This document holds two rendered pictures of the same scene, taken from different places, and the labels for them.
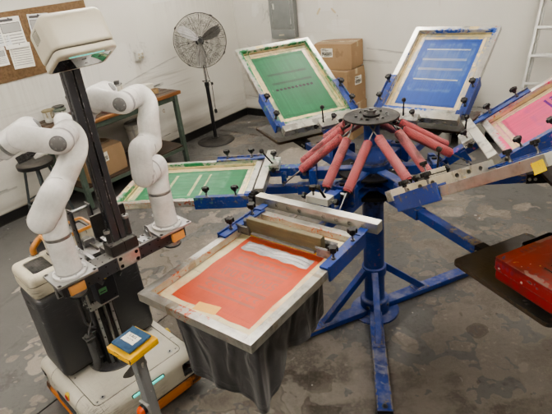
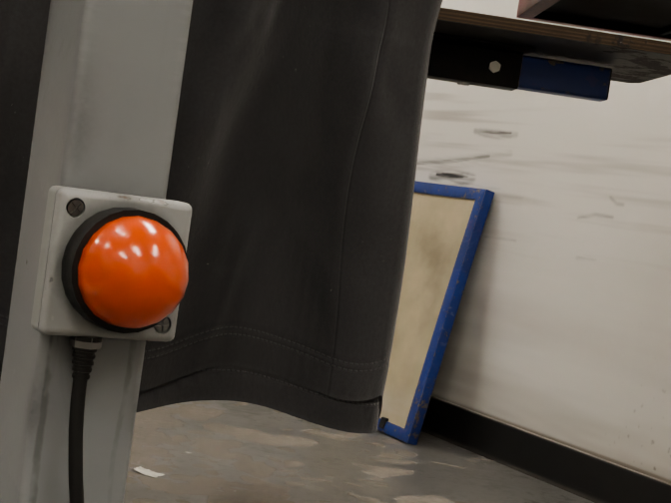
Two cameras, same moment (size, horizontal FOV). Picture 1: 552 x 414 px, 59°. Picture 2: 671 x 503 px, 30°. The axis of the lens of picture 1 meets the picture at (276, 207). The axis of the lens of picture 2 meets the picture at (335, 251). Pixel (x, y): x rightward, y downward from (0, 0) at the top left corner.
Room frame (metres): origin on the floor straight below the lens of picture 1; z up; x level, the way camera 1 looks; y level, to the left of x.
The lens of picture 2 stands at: (1.14, 0.97, 0.69)
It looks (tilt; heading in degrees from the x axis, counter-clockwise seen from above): 3 degrees down; 288
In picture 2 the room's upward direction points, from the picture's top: 8 degrees clockwise
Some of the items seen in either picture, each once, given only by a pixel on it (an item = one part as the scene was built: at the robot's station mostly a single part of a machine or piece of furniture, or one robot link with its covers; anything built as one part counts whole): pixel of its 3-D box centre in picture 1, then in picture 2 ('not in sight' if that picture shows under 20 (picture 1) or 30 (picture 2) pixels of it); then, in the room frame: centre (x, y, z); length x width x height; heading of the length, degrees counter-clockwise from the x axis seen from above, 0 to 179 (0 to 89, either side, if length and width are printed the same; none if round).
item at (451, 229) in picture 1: (454, 232); (240, 24); (1.91, -0.80, 0.91); 1.34 x 0.40 x 0.08; 20
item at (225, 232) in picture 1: (242, 226); not in sight; (2.09, 0.17, 0.98); 0.30 x 0.05 x 0.07; 140
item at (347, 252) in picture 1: (343, 255); not in sight; (1.73, -0.26, 0.98); 0.30 x 0.05 x 0.07; 140
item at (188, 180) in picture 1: (214, 167); not in sight; (2.69, 0.33, 1.05); 1.08 x 0.61 x 0.23; 80
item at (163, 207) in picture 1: (161, 207); not in sight; (1.89, 0.49, 1.21); 0.16 x 0.13 x 0.15; 43
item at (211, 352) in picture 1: (218, 352); (130, 76); (1.50, 0.30, 0.74); 0.45 x 0.03 x 0.43; 50
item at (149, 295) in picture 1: (256, 266); not in sight; (1.73, 0.11, 0.97); 0.79 x 0.58 x 0.04; 140
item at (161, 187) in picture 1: (154, 175); not in sight; (1.87, 0.48, 1.37); 0.13 x 0.10 x 0.16; 164
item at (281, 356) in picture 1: (294, 334); not in sight; (1.55, -0.02, 0.74); 0.46 x 0.04 x 0.42; 140
